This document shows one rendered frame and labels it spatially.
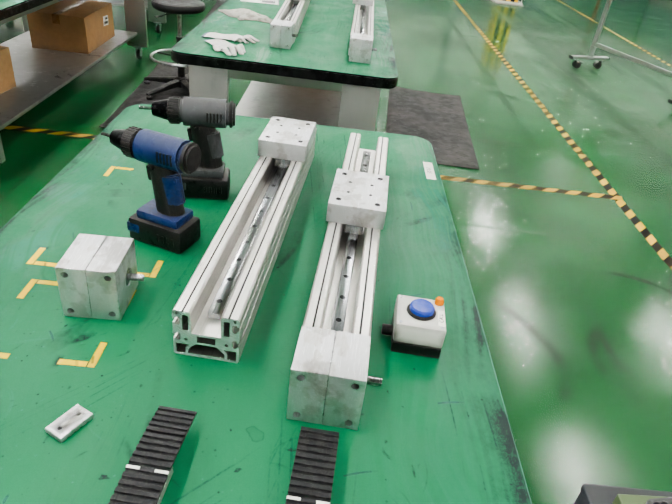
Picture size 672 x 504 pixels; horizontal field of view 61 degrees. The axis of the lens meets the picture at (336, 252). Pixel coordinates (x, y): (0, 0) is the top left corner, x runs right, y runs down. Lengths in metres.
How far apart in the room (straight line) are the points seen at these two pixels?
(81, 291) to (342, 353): 0.43
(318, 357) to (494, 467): 0.28
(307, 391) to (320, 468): 0.10
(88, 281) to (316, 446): 0.44
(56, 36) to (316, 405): 4.01
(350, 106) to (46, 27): 2.63
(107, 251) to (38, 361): 0.19
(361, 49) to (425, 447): 1.95
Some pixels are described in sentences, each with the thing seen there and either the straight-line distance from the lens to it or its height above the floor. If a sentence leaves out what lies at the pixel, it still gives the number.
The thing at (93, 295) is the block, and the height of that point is 0.83.
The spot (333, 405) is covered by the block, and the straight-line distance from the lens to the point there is 0.79.
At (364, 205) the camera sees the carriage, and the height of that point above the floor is 0.90.
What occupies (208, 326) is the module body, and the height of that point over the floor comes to 0.82.
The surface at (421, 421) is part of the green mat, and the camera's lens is 0.86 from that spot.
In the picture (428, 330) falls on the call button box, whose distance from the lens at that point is 0.92.
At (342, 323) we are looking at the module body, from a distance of 0.89.
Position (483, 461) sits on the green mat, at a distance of 0.84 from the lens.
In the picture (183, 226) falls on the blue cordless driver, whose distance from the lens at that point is 1.12.
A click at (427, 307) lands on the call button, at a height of 0.85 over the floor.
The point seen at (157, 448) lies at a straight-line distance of 0.76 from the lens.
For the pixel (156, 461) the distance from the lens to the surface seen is 0.75.
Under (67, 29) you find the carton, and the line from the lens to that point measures 4.53.
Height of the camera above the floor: 1.41
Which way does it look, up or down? 33 degrees down
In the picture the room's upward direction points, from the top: 8 degrees clockwise
